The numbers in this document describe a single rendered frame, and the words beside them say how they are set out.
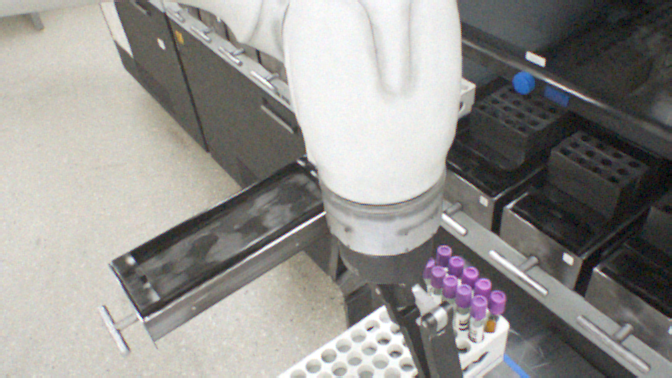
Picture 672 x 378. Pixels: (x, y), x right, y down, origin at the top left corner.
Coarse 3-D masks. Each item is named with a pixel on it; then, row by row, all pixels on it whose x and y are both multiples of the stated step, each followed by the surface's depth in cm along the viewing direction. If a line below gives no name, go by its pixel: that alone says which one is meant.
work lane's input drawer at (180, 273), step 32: (480, 96) 106; (256, 192) 96; (288, 192) 95; (320, 192) 94; (192, 224) 91; (224, 224) 91; (256, 224) 90; (288, 224) 88; (320, 224) 91; (128, 256) 86; (160, 256) 87; (192, 256) 87; (224, 256) 86; (256, 256) 86; (288, 256) 90; (128, 288) 82; (160, 288) 83; (192, 288) 82; (224, 288) 85; (128, 320) 86; (160, 320) 80; (128, 352) 82
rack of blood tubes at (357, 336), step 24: (384, 312) 63; (456, 312) 62; (360, 336) 62; (384, 336) 61; (456, 336) 61; (504, 336) 60; (312, 360) 60; (336, 360) 59; (360, 360) 60; (384, 360) 60; (408, 360) 59; (480, 360) 61
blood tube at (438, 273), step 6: (432, 270) 59; (438, 270) 59; (444, 270) 59; (432, 276) 59; (438, 276) 59; (444, 276) 59; (432, 282) 60; (438, 282) 59; (432, 288) 61; (438, 288) 60; (432, 294) 61; (438, 294) 61; (438, 300) 61
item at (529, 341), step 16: (480, 272) 77; (496, 288) 75; (512, 304) 73; (384, 320) 74; (512, 320) 72; (528, 320) 72; (512, 336) 70; (528, 336) 70; (544, 336) 70; (512, 352) 69; (528, 352) 68; (544, 352) 68; (560, 352) 68; (576, 352) 68; (496, 368) 67; (512, 368) 67; (528, 368) 67; (544, 368) 67; (560, 368) 67; (576, 368) 66; (592, 368) 66
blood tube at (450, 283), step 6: (450, 276) 58; (444, 282) 58; (450, 282) 58; (456, 282) 58; (444, 288) 58; (450, 288) 58; (456, 288) 58; (444, 294) 59; (450, 294) 58; (444, 300) 60; (450, 300) 59
